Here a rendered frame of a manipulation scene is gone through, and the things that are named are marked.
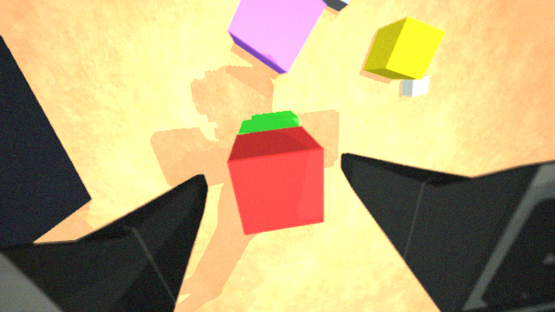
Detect red block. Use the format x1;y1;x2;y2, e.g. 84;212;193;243
227;126;324;235

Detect green block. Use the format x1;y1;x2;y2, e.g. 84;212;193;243
238;117;300;134
251;110;299;125

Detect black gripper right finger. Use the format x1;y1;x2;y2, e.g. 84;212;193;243
340;153;555;312

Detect yellow block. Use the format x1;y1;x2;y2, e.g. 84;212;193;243
362;17;446;80

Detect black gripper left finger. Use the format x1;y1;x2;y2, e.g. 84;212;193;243
0;173;208;312

